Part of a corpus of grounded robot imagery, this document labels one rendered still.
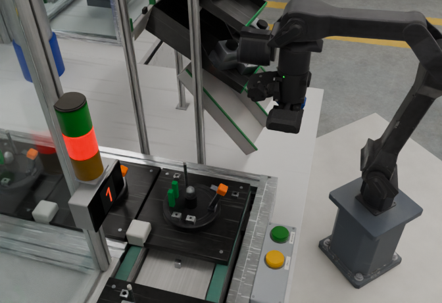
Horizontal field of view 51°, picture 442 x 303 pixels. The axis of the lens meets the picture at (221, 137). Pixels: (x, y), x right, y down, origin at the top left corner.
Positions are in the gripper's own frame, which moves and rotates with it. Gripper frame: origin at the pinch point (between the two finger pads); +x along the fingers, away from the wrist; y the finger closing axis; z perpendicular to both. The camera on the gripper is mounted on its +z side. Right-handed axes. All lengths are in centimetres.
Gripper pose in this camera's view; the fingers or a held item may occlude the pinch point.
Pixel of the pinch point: (287, 118)
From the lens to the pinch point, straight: 93.9
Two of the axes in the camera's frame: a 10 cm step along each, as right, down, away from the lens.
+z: -9.7, -1.6, 2.0
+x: 0.1, 7.5, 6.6
